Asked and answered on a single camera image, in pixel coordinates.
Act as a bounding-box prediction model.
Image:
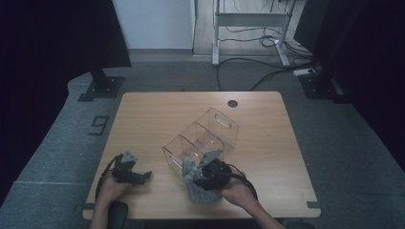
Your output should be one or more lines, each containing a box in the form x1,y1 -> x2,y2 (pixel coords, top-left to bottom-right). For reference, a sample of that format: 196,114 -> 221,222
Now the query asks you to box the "clear plastic organizer box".
161,107 -> 240,179

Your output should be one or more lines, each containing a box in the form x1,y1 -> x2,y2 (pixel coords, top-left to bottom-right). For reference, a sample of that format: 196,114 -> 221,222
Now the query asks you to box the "bundle of black cables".
219,27 -> 314,60

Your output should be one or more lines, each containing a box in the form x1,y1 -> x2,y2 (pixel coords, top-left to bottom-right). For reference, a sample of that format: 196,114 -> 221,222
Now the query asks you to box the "black stand with base plate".
77,68 -> 125,103
299,74 -> 352,104

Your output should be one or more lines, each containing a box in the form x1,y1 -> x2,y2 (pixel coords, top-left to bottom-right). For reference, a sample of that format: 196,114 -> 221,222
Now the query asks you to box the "grey fluffy cloth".
181,156 -> 224,205

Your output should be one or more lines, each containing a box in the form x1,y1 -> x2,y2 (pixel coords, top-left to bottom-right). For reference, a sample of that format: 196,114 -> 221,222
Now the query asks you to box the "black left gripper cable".
95,154 -> 123,201

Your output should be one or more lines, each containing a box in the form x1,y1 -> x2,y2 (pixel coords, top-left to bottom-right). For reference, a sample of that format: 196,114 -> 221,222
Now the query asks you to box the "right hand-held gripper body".
192,148 -> 233,192

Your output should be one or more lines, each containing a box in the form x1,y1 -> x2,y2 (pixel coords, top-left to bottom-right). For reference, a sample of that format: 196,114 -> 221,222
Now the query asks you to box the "dark curtain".
293,0 -> 405,173
0,0 -> 132,198

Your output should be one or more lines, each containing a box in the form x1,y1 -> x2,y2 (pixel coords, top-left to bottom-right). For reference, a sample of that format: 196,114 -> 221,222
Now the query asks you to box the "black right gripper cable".
226,163 -> 259,201

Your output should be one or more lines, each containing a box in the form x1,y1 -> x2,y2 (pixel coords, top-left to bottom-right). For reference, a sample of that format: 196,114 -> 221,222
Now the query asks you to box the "person's dark clothed leg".
107,201 -> 129,229

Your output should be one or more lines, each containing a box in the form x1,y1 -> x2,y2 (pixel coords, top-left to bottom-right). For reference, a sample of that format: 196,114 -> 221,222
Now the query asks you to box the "white desk frame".
211,0 -> 298,67

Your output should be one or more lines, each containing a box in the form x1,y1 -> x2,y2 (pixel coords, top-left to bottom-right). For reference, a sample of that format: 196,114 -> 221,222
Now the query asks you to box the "person's left hand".
96,174 -> 135,208

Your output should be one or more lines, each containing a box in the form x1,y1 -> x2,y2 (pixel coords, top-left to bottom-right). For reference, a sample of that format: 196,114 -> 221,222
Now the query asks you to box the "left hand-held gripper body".
112,151 -> 146,185

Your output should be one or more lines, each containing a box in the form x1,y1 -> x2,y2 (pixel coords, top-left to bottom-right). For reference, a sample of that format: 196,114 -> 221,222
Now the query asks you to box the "black tape floor mark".
88,115 -> 110,136

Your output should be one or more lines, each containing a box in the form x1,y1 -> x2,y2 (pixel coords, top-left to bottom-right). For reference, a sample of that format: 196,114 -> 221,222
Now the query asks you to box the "white power strip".
292,67 -> 317,77

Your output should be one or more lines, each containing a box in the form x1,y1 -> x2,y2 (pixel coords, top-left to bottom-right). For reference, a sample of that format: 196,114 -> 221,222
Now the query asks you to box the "black floor cable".
216,56 -> 295,93
250,61 -> 316,93

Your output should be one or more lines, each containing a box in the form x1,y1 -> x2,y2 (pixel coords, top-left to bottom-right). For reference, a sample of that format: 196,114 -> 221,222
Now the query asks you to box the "person's right hand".
219,173 -> 256,209

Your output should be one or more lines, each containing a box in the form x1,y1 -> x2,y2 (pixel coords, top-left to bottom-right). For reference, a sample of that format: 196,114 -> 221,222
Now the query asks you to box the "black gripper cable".
226,163 -> 259,201
95,154 -> 123,201

